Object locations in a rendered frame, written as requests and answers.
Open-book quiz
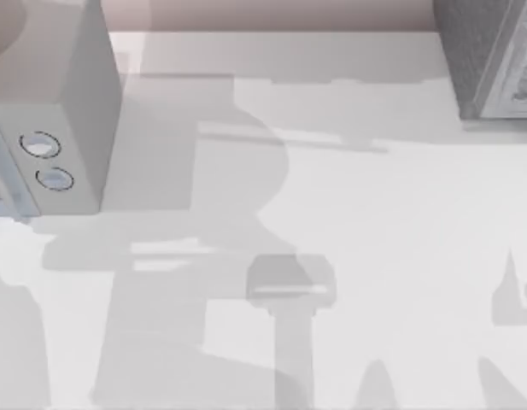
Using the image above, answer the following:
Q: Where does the smaller microwave knob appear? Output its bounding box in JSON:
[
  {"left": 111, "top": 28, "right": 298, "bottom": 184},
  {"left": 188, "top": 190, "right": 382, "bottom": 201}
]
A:
[{"left": 34, "top": 166, "right": 75, "bottom": 192}]

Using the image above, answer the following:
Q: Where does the larger microwave knob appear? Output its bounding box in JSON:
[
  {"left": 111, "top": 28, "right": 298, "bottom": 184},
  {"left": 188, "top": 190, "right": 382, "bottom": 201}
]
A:
[{"left": 19, "top": 131, "right": 62, "bottom": 160}]

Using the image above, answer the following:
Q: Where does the pale microwave oven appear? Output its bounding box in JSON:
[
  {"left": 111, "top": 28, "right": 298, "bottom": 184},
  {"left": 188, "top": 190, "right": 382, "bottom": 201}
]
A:
[{"left": 0, "top": 0, "right": 123, "bottom": 218}]

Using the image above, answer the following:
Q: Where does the microwave door with window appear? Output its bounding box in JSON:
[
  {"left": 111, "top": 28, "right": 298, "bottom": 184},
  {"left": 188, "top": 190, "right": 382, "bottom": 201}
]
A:
[{"left": 0, "top": 111, "right": 41, "bottom": 218}]

